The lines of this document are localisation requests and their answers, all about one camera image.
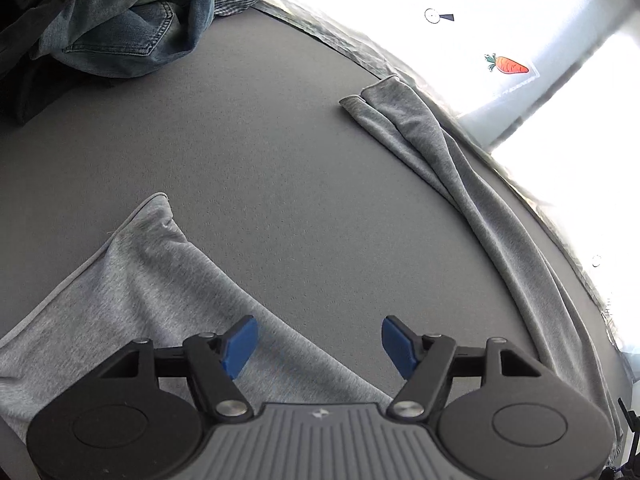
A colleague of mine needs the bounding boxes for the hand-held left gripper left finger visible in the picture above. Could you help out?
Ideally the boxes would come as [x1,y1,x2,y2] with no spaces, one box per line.
[87,315,261,423]

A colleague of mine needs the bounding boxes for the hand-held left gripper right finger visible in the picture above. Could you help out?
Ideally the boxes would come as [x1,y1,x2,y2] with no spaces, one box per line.
[381,315,553,423]

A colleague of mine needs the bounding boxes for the light grey pants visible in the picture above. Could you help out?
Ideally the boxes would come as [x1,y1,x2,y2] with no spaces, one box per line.
[0,75,626,461]

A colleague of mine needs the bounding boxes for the grey felt mat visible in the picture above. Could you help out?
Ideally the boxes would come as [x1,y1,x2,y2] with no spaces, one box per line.
[0,7,633,480]

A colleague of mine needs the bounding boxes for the blue denim jeans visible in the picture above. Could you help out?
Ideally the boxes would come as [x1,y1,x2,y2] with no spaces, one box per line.
[30,0,216,80]

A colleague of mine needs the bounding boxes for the white printed sheet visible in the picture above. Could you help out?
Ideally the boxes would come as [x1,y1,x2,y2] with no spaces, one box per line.
[215,0,640,361]

